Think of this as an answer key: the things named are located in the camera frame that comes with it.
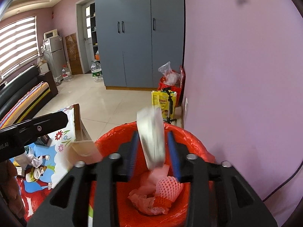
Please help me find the white packet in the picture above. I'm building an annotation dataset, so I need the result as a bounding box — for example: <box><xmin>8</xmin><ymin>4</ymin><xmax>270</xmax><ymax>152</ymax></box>
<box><xmin>137</xmin><ymin>107</ymin><xmax>165</xmax><ymax>171</ymax></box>

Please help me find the pink orange foam fruit net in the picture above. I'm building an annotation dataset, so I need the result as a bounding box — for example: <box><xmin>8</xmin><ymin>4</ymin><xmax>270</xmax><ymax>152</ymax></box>
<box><xmin>152</xmin><ymin>176</ymin><xmax>183</xmax><ymax>208</ymax></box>

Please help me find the orange lined trash bin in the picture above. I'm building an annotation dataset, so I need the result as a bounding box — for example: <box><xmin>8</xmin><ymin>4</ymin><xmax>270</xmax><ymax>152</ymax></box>
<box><xmin>88</xmin><ymin>121</ymin><xmax>216</xmax><ymax>227</ymax></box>

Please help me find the crumpled pink paper trash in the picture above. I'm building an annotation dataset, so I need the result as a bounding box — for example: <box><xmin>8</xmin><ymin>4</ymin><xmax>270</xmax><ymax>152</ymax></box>
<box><xmin>128</xmin><ymin>165</ymin><xmax>169</xmax><ymax>216</ymax></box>

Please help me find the person's left hand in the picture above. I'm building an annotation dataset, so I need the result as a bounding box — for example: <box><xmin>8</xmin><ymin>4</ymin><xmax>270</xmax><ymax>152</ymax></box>
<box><xmin>1</xmin><ymin>160</ymin><xmax>25</xmax><ymax>218</ymax></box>

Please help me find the crumpled white tissue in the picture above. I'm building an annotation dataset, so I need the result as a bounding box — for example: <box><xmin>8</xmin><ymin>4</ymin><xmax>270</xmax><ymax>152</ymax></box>
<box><xmin>14</xmin><ymin>147</ymin><xmax>43</xmax><ymax>170</ymax></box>

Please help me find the dark rectangular cardboard box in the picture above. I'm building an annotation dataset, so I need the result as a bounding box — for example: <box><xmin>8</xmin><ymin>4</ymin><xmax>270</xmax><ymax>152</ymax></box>
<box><xmin>34</xmin><ymin>135</ymin><xmax>52</xmax><ymax>147</ymax></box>

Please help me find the striped sofa cushion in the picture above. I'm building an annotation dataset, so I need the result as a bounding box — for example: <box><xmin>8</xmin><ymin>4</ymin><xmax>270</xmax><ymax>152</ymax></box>
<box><xmin>1</xmin><ymin>82</ymin><xmax>52</xmax><ymax>129</ymax></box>

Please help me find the black leather sofa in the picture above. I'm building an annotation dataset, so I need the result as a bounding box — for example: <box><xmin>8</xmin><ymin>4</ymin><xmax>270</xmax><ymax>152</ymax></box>
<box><xmin>1</xmin><ymin>66</ymin><xmax>58</xmax><ymax>120</ymax></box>

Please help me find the small white box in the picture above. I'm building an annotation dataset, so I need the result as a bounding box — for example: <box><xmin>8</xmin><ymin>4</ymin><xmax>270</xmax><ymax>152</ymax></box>
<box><xmin>38</xmin><ymin>63</ymin><xmax>49</xmax><ymax>74</ymax></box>

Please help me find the small red-label water bottle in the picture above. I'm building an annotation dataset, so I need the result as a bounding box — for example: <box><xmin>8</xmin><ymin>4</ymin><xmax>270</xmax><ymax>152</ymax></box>
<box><xmin>62</xmin><ymin>65</ymin><xmax>71</xmax><ymax>82</ymax></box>

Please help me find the silver refrigerator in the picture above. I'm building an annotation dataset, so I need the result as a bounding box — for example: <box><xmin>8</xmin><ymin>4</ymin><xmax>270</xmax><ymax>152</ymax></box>
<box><xmin>43</xmin><ymin>36</ymin><xmax>66</xmax><ymax>80</ymax></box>

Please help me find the zebra window blind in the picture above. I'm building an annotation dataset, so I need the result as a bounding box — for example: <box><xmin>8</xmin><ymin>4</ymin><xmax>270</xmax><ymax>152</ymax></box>
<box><xmin>0</xmin><ymin>16</ymin><xmax>40</xmax><ymax>76</ymax></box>

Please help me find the large clear water bottle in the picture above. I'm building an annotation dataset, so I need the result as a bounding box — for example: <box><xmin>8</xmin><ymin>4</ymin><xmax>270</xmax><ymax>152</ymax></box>
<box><xmin>91</xmin><ymin>60</ymin><xmax>102</xmax><ymax>82</ymax></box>

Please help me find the white microwave oven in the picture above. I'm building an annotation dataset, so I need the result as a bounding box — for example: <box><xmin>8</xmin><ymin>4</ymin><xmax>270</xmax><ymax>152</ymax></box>
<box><xmin>44</xmin><ymin>29</ymin><xmax>58</xmax><ymax>40</ymax></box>

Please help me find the brown cardboard sheet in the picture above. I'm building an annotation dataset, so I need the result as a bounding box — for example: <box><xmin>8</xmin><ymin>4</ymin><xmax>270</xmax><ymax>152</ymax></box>
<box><xmin>65</xmin><ymin>33</ymin><xmax>83</xmax><ymax>75</ymax></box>

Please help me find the dark storage shelf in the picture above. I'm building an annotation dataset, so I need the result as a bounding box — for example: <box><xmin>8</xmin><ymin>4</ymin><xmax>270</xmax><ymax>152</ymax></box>
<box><xmin>90</xmin><ymin>3</ymin><xmax>100</xmax><ymax>61</ymax></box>

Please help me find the yellow printed bag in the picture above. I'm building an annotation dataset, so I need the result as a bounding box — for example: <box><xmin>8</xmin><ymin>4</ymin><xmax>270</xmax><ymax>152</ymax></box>
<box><xmin>151</xmin><ymin>90</ymin><xmax>177</xmax><ymax>120</ymax></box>

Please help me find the red bag with plastic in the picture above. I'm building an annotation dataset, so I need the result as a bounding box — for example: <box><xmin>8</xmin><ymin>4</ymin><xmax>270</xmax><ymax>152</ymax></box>
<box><xmin>158</xmin><ymin>61</ymin><xmax>185</xmax><ymax>107</ymax></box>

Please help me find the white door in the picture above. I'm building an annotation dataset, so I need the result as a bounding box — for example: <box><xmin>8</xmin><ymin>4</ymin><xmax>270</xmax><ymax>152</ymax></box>
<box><xmin>82</xmin><ymin>1</ymin><xmax>94</xmax><ymax>72</ymax></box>

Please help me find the blue grey wardrobe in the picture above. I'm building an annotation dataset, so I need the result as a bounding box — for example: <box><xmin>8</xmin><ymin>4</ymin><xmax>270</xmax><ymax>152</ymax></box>
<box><xmin>95</xmin><ymin>0</ymin><xmax>185</xmax><ymax>89</ymax></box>

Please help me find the black wall cable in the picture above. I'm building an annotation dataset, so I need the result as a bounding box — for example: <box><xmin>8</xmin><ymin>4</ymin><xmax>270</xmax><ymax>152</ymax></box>
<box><xmin>262</xmin><ymin>160</ymin><xmax>303</xmax><ymax>202</ymax></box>

